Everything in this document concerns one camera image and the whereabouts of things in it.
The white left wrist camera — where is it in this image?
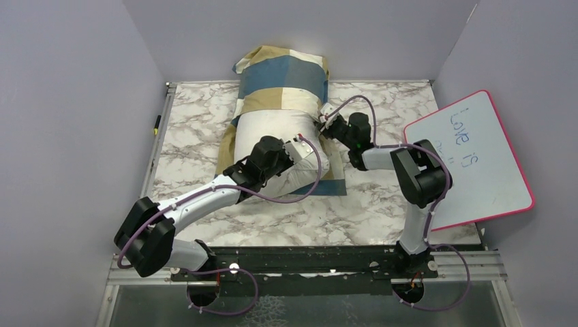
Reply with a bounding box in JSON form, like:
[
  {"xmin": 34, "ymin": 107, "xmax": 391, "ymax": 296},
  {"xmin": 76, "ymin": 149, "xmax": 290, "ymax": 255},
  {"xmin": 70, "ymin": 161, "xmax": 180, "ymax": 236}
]
[{"xmin": 283, "ymin": 134, "xmax": 313, "ymax": 165}]

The aluminium front rail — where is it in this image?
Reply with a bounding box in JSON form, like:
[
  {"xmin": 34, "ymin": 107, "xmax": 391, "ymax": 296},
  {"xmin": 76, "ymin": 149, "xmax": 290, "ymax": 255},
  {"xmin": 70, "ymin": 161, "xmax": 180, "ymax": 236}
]
[{"xmin": 106, "ymin": 251, "xmax": 508, "ymax": 286}]

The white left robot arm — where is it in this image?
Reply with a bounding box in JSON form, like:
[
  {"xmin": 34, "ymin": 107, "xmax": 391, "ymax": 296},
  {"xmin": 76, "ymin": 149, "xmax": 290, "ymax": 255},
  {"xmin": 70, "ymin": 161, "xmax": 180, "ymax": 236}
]
[{"xmin": 114, "ymin": 136, "xmax": 312, "ymax": 280}]

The white pillow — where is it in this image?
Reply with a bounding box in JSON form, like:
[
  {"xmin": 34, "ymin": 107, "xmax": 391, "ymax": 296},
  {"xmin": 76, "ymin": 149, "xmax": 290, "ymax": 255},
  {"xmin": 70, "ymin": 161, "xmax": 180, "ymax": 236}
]
[{"xmin": 224, "ymin": 110, "xmax": 331, "ymax": 198}]

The aluminium table edge rail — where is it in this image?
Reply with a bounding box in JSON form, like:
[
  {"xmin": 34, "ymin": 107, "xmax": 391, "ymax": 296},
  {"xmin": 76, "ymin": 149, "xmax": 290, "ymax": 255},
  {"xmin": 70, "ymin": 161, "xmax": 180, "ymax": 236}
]
[{"xmin": 139, "ymin": 82, "xmax": 178, "ymax": 198}]

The pink framed whiteboard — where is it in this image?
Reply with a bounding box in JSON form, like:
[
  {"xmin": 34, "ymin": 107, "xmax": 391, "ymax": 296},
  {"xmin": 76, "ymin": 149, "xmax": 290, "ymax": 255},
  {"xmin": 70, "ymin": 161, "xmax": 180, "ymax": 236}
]
[{"xmin": 404, "ymin": 90, "xmax": 535, "ymax": 230}]

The yellow black marker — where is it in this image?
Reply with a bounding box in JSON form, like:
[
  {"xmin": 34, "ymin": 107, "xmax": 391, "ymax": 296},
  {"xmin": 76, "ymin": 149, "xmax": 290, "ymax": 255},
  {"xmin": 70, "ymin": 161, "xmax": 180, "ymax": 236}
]
[{"xmin": 153, "ymin": 115, "xmax": 162, "ymax": 136}]

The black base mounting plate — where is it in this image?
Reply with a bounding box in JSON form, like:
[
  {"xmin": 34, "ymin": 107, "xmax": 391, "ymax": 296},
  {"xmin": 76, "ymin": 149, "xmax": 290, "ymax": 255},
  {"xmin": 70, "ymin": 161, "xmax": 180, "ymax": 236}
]
[{"xmin": 124, "ymin": 239, "xmax": 489, "ymax": 299}]

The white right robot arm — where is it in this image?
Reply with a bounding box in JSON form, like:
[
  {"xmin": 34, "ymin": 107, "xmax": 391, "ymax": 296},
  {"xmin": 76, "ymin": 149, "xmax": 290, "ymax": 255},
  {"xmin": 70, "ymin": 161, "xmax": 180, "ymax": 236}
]
[{"xmin": 318, "ymin": 112, "xmax": 452, "ymax": 277}]

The blue yellow patchwork pillowcase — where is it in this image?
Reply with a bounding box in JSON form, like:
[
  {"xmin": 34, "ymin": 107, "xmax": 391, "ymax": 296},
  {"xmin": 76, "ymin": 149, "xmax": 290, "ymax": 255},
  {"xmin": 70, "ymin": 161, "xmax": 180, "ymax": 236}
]
[{"xmin": 215, "ymin": 45, "xmax": 347, "ymax": 198}]

